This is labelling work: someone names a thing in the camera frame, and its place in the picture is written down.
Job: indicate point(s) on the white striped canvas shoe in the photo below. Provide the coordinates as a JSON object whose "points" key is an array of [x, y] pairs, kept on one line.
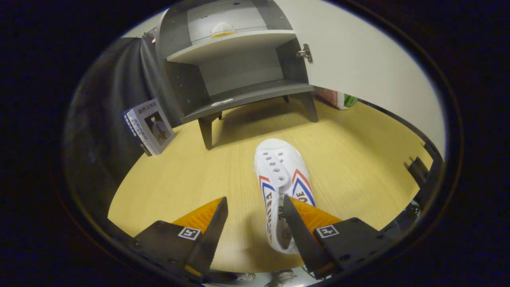
{"points": [[279, 159]]}

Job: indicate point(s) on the white shoe cabinet door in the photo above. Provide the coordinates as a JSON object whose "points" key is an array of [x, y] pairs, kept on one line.
{"points": [[358, 59]]}

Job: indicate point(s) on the grey book set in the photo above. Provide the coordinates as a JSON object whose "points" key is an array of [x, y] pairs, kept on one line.
{"points": [[153, 127]]}

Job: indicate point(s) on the person's grey sneaker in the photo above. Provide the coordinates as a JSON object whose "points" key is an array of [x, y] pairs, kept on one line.
{"points": [[281, 278]]}

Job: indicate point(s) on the metal door hinge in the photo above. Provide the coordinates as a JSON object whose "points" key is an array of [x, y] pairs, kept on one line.
{"points": [[306, 52]]}

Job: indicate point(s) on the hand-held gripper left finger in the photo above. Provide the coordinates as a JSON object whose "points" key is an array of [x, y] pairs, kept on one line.
{"points": [[207, 243]]}

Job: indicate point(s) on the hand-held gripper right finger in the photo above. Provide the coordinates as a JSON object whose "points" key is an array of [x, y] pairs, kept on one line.
{"points": [[301, 239]]}

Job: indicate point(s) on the green and pink package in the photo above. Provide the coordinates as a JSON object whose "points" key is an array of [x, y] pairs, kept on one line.
{"points": [[338, 99]]}

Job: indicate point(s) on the dark bracket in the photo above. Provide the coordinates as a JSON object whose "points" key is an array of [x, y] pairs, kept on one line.
{"points": [[417, 171]]}

